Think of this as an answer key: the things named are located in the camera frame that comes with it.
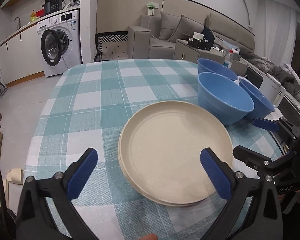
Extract black pressure cooker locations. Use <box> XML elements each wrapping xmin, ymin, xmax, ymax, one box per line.
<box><xmin>43</xmin><ymin>0</ymin><xmax>64</xmax><ymax>15</ymax></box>

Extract grey cushion left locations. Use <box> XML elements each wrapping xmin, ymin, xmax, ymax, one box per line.
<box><xmin>159</xmin><ymin>12</ymin><xmax>180</xmax><ymax>40</ymax></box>

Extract grey side cabinet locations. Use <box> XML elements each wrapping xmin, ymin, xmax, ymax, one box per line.
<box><xmin>173</xmin><ymin>39</ymin><xmax>248</xmax><ymax>76</ymax></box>

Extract white base cabinets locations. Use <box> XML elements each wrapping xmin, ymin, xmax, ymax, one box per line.
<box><xmin>0</xmin><ymin>26</ymin><xmax>43</xmax><ymax>84</ymax></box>

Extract cream plate small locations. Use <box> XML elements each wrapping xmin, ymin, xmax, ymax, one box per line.
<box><xmin>117</xmin><ymin>101</ymin><xmax>234</xmax><ymax>206</ymax></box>

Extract kitchen faucet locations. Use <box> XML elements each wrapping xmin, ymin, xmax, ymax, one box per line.
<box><xmin>14</xmin><ymin>17</ymin><xmax>21</xmax><ymax>30</ymax></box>

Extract black organizer box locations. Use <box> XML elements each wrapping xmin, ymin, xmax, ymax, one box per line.
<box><xmin>187</xmin><ymin>37</ymin><xmax>213</xmax><ymax>50</ymax></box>

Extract patterned floor mat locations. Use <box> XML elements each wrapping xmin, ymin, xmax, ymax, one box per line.
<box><xmin>94</xmin><ymin>31</ymin><xmax>128</xmax><ymax>62</ymax></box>

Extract blue bowl front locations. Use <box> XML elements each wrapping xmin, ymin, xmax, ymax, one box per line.
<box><xmin>197</xmin><ymin>72</ymin><xmax>255</xmax><ymax>125</ymax></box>

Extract yellow oil bottle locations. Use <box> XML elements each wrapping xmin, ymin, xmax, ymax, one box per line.
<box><xmin>30</xmin><ymin>10</ymin><xmax>37</xmax><ymax>22</ymax></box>

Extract blue bowl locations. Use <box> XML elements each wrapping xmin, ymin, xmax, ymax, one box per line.
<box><xmin>239</xmin><ymin>79</ymin><xmax>275</xmax><ymax>120</ymax></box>
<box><xmin>197</xmin><ymin>58</ymin><xmax>238</xmax><ymax>81</ymax></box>
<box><xmin>197</xmin><ymin>72</ymin><xmax>255</xmax><ymax>125</ymax></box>

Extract grey cushion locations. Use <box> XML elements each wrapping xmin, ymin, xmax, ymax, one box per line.
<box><xmin>159</xmin><ymin>12</ymin><xmax>180</xmax><ymax>40</ymax></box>
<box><xmin>168</xmin><ymin>15</ymin><xmax>204</xmax><ymax>43</ymax></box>

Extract grey sofa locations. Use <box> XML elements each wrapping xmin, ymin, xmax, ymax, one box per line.
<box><xmin>127</xmin><ymin>12</ymin><xmax>255</xmax><ymax>59</ymax></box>

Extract beige slipper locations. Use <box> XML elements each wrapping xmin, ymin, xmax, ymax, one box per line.
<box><xmin>6</xmin><ymin>168</ymin><xmax>24</xmax><ymax>185</ymax></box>

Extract plastic water bottle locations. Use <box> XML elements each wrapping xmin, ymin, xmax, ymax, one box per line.
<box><xmin>223</xmin><ymin>49</ymin><xmax>234</xmax><ymax>68</ymax></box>

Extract white electric kettle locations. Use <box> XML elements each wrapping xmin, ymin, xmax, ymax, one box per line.
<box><xmin>259</xmin><ymin>73</ymin><xmax>286</xmax><ymax>108</ymax></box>

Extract grey cushion right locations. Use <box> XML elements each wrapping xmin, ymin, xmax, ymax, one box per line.
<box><xmin>168</xmin><ymin>15</ymin><xmax>204</xmax><ymax>43</ymax></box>

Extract white washing machine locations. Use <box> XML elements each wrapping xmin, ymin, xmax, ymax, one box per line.
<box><xmin>36</xmin><ymin>9</ymin><xmax>82</xmax><ymax>77</ymax></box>

